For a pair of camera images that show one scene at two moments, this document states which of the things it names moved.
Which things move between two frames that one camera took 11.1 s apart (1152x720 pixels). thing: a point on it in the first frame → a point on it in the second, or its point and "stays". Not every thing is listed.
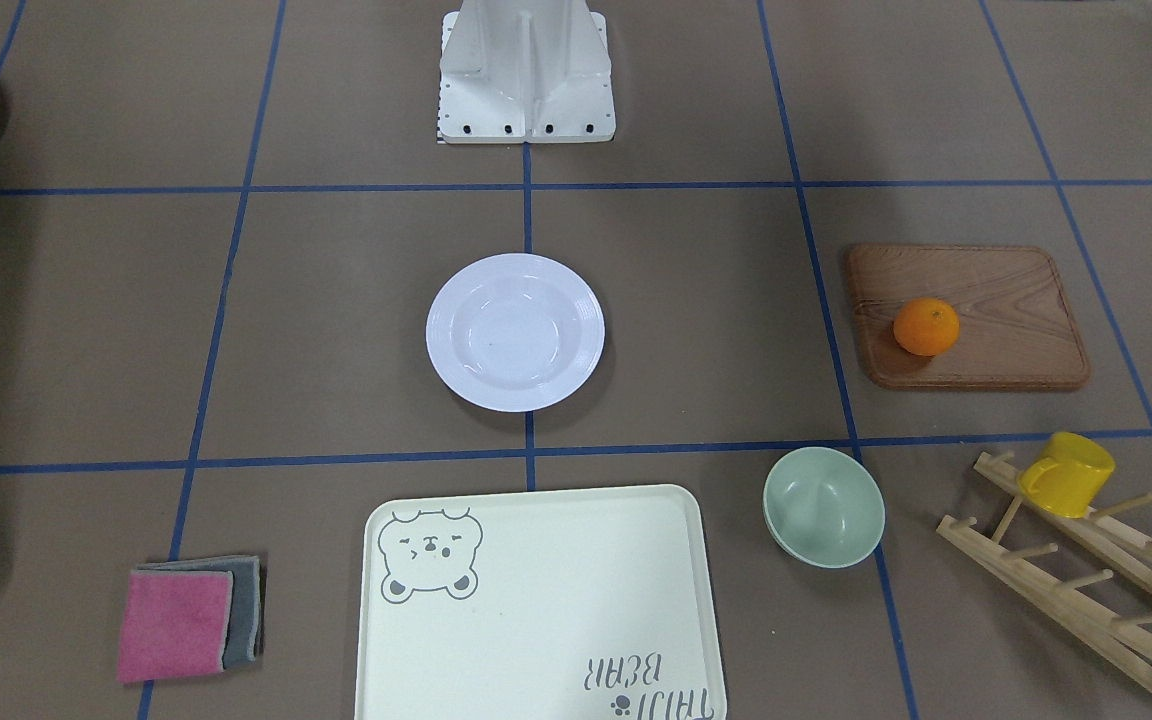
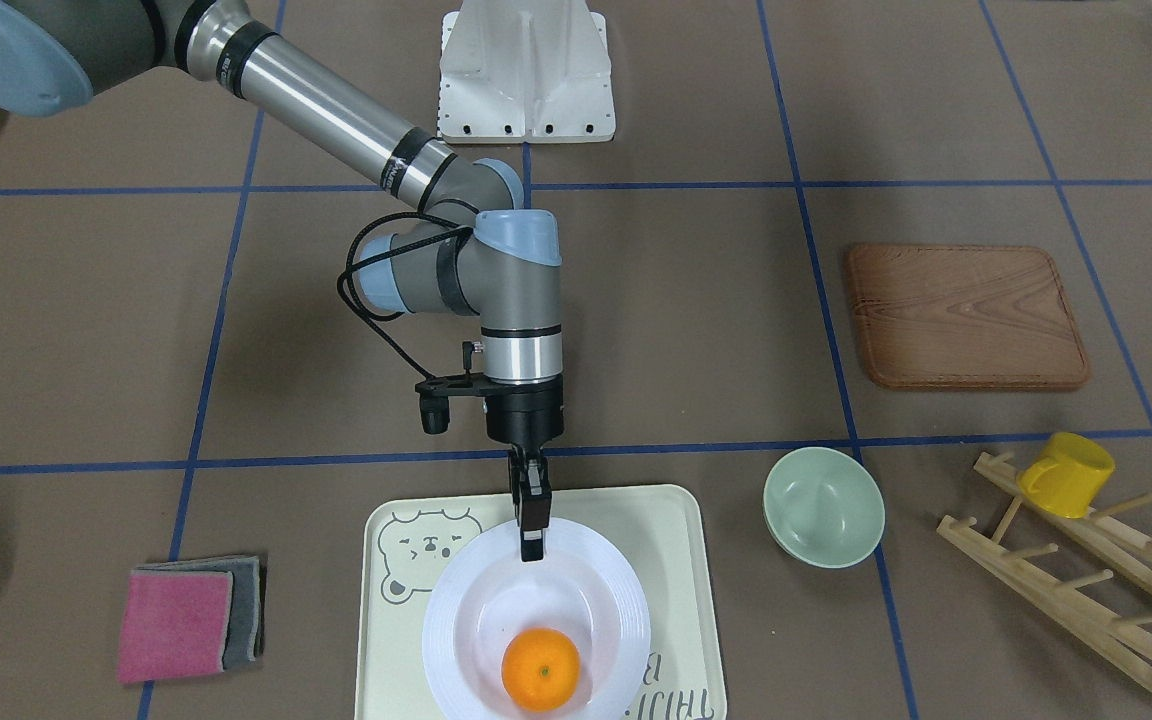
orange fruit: (926, 326) → (540, 668)
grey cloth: (244, 626) stays
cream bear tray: (565, 605) stays
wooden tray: (1016, 328) stays
